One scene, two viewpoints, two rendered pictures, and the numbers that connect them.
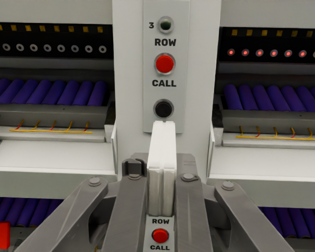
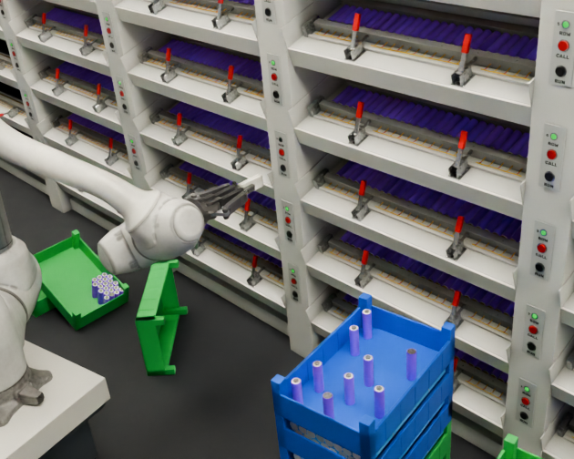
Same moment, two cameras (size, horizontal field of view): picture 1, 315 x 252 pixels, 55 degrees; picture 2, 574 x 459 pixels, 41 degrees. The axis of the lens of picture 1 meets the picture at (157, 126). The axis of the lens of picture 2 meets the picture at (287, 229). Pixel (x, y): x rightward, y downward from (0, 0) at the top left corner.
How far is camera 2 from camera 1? 1.71 m
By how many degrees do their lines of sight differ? 43
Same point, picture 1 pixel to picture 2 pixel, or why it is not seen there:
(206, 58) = (292, 154)
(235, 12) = (302, 139)
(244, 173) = (313, 202)
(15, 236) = (255, 209)
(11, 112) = (254, 150)
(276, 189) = (323, 213)
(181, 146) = (291, 183)
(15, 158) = (248, 171)
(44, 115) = (264, 155)
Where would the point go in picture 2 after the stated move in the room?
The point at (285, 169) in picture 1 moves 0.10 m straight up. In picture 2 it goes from (329, 206) to (326, 168)
